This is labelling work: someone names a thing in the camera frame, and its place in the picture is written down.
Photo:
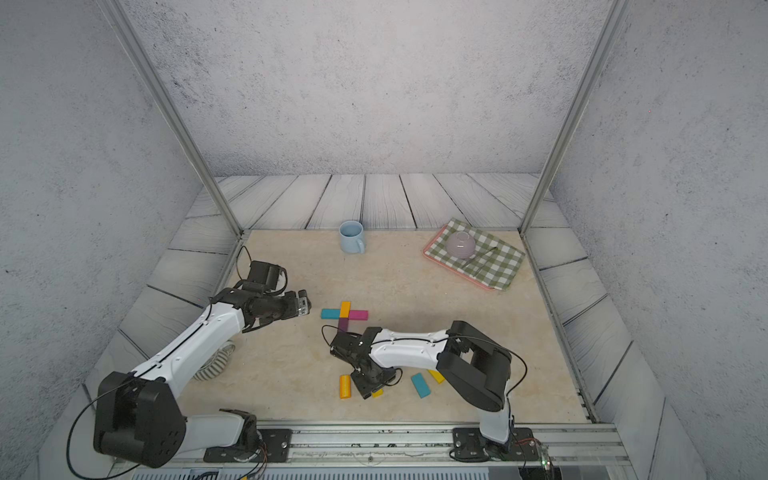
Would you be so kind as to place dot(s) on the left aluminium frame post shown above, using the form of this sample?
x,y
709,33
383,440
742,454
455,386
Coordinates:
x,y
132,46

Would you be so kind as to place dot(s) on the teal block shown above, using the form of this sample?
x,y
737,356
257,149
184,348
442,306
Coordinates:
x,y
330,314
420,385

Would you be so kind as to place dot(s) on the orange cylinder block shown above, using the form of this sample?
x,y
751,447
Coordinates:
x,y
345,385

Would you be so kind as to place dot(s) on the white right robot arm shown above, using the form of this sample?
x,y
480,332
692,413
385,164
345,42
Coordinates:
x,y
475,366

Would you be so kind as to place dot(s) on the aluminium frame post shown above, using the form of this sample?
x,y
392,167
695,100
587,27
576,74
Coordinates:
x,y
132,46
595,65

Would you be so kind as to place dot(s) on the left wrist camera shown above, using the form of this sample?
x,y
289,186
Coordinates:
x,y
266,278

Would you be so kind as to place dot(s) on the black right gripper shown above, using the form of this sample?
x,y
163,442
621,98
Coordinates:
x,y
368,389

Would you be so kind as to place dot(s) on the magenta block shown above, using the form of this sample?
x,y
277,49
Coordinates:
x,y
358,315

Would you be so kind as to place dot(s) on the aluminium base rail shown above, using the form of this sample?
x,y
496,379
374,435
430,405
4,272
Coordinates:
x,y
409,450

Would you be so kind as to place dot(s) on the pink upside-down bowl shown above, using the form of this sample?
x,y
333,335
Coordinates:
x,y
461,245

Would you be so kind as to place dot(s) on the pink plastic tray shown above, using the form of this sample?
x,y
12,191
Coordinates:
x,y
437,235

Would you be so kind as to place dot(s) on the green white checkered cloth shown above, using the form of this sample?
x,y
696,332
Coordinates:
x,y
495,262

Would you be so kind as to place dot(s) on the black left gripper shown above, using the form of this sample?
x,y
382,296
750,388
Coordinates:
x,y
294,308

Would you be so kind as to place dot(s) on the light blue mug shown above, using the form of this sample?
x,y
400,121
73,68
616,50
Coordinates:
x,y
351,236

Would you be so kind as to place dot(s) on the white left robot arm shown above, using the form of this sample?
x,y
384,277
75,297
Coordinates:
x,y
137,416

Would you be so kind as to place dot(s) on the right aluminium frame post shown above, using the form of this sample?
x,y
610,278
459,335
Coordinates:
x,y
595,65

